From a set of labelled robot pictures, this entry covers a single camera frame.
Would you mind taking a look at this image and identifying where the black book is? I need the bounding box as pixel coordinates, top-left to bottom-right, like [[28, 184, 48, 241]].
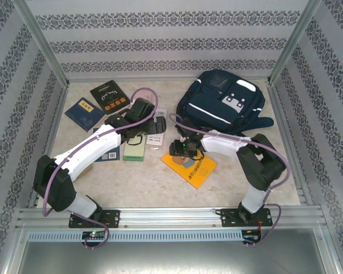
[[90, 80, 131, 116]]

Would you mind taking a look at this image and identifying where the green notebook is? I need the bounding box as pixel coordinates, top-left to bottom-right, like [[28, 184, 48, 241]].
[[122, 135, 148, 162]]

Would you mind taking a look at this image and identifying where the navy blue backpack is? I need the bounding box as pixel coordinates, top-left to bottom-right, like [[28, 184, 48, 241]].
[[176, 69, 274, 137]]

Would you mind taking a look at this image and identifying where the blue book with barcode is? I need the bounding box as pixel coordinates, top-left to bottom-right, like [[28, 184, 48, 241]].
[[91, 127, 121, 163]]

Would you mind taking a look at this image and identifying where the navy book with yellow label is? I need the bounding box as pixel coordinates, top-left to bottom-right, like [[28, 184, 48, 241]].
[[64, 97, 106, 132]]

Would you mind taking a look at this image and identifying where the grey metal sheet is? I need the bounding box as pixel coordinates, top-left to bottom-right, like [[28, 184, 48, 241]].
[[4, 228, 341, 274]]

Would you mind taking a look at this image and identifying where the right circuit board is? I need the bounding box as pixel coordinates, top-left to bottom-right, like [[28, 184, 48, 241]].
[[244, 229, 262, 243]]

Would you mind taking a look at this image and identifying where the circuit board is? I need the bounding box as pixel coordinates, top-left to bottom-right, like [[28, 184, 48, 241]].
[[244, 229, 262, 243], [82, 231, 106, 239]]

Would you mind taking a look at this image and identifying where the left circuit board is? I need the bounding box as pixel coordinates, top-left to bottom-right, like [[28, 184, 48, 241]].
[[82, 231, 106, 239]]

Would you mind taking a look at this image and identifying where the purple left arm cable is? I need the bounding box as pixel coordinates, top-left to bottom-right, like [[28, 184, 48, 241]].
[[42, 87, 158, 249]]

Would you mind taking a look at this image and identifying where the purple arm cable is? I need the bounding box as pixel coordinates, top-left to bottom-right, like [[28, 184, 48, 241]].
[[168, 113, 291, 249], [42, 87, 158, 249]]

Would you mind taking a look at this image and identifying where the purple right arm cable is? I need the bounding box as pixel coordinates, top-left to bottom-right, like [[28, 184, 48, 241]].
[[168, 113, 291, 249]]

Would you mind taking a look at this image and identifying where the aluminium table edge rail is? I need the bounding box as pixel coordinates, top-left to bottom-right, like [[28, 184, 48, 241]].
[[67, 75, 271, 84], [28, 85, 70, 209], [267, 84, 314, 206]]

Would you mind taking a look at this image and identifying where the aluminium mounting rail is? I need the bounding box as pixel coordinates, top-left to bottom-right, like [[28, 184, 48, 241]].
[[15, 207, 324, 229]]

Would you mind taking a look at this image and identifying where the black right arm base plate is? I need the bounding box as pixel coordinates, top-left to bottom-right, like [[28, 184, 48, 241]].
[[220, 208, 274, 228]]

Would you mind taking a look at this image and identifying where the grey slotted cable duct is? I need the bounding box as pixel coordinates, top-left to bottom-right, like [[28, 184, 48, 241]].
[[27, 230, 244, 243]]

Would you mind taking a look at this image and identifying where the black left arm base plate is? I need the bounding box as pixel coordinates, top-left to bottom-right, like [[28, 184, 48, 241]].
[[68, 209, 121, 229]]

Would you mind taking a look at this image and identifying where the aluminium frame post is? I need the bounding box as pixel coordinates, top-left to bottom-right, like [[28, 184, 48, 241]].
[[13, 0, 71, 88], [268, 0, 324, 85]]

